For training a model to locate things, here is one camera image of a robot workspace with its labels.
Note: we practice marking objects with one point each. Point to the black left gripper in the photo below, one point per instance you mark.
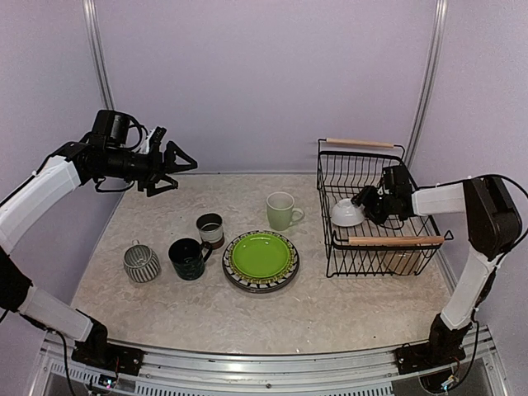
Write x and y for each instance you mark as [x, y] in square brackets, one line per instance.
[157, 170]

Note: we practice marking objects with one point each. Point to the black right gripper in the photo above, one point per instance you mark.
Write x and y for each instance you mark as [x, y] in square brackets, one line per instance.
[365, 197]

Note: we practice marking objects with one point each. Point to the brown white small bowl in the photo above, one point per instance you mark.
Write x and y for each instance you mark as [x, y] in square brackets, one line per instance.
[211, 229]

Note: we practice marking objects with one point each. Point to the light green cup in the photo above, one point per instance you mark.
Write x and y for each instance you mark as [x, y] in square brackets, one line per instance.
[281, 211]

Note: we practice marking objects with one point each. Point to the dark green mug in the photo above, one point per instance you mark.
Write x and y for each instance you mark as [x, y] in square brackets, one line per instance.
[188, 257]

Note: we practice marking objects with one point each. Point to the striped black white cup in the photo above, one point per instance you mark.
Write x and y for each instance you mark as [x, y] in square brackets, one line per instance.
[141, 263]

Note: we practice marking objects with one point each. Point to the yellow green woven plate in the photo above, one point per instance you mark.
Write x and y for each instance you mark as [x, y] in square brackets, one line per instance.
[260, 280]

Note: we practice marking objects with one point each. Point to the white plate dark stripes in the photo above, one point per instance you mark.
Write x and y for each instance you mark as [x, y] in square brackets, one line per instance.
[260, 261]

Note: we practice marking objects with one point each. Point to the lime green plate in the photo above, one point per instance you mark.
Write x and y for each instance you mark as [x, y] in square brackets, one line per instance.
[260, 255]

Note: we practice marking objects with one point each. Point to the grey reindeer plate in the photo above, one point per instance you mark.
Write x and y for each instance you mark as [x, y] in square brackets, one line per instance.
[269, 285]

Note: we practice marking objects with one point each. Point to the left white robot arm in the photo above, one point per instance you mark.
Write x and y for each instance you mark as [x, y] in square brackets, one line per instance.
[62, 172]

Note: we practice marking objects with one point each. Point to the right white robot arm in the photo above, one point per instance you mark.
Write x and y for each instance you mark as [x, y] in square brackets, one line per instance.
[493, 229]

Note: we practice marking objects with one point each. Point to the beige cup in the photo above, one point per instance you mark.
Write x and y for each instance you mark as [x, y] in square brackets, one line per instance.
[402, 263]

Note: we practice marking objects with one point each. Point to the black wire dish rack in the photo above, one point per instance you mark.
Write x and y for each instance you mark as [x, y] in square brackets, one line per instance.
[359, 250]

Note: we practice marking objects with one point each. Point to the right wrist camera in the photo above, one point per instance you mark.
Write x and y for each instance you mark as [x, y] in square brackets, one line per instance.
[396, 181]

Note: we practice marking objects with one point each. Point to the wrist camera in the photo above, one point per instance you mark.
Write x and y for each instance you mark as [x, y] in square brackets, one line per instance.
[396, 181]
[110, 131]

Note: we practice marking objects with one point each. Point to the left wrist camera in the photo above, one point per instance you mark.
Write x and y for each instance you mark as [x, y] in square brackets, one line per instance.
[110, 131]

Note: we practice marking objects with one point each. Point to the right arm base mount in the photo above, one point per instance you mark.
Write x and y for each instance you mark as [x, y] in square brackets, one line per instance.
[419, 357]

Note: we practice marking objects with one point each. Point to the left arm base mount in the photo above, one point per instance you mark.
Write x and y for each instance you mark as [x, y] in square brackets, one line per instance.
[118, 359]

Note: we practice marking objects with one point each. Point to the aluminium front rail frame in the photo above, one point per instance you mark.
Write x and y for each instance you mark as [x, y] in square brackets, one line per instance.
[166, 371]

